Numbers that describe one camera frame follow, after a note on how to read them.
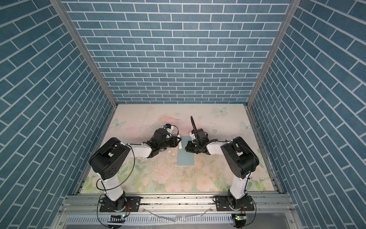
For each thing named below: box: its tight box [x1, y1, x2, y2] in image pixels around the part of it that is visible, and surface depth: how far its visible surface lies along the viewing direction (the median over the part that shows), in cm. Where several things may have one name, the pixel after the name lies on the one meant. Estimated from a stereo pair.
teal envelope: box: [177, 135, 195, 166], surface depth 93 cm
